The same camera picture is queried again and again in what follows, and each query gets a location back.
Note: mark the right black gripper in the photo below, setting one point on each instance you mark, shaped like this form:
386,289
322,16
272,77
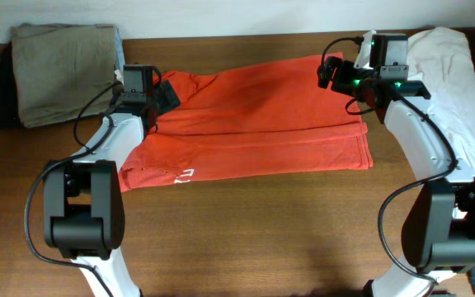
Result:
344,67

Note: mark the folded light blue garment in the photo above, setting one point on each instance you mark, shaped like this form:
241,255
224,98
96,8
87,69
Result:
119,51

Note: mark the folded olive green garment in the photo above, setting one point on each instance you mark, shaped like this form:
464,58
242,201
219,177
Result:
59,68

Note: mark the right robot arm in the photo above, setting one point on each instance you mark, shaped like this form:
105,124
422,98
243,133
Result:
422,89

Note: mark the folded black garment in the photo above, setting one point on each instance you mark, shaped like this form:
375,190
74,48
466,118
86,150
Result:
9,113

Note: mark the orange t-shirt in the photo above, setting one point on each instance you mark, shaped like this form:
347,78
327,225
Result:
257,120

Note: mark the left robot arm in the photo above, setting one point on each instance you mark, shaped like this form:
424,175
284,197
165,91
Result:
84,216

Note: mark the white shirt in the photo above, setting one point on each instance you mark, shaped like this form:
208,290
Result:
442,60

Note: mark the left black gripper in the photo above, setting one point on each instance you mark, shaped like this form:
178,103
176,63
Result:
165,97

